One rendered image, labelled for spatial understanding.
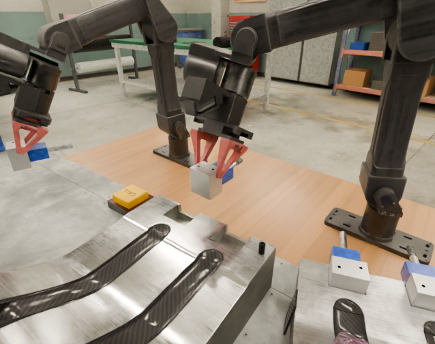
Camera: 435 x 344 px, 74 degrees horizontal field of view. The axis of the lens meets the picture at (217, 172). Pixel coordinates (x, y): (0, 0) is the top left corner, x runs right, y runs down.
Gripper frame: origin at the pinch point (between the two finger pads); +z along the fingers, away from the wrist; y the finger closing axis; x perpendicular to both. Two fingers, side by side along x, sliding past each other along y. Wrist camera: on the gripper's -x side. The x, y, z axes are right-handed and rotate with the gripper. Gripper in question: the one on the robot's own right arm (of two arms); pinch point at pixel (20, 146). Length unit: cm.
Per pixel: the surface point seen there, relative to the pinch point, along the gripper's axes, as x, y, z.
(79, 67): 107, -515, 1
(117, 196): 19.2, 14.8, 1.7
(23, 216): 4.1, 5.4, 14.6
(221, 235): 26, 43, -7
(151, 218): 17.7, 33.8, -3.5
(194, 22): 355, -671, -220
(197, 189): 25.0, 33.2, -10.6
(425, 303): 41, 68, -14
